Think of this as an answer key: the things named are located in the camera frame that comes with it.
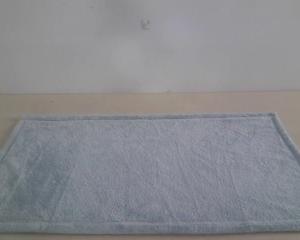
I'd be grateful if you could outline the light blue terry towel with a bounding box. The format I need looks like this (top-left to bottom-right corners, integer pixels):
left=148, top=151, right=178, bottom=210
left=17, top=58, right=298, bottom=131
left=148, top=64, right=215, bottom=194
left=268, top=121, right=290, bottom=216
left=0, top=112, right=300, bottom=235

